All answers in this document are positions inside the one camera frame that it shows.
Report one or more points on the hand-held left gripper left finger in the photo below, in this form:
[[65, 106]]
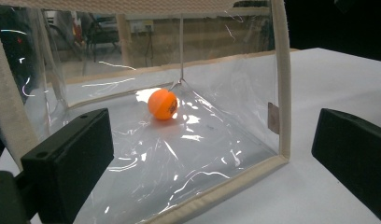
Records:
[[70, 161]]

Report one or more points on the orange ball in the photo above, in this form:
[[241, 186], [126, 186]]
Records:
[[162, 104]]

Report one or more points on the clear plastic bag beige trim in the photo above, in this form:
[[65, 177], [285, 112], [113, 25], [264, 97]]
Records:
[[210, 146]]

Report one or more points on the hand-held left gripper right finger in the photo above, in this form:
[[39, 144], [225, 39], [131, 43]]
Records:
[[353, 149]]

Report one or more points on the white table sheet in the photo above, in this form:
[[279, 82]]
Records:
[[319, 81]]

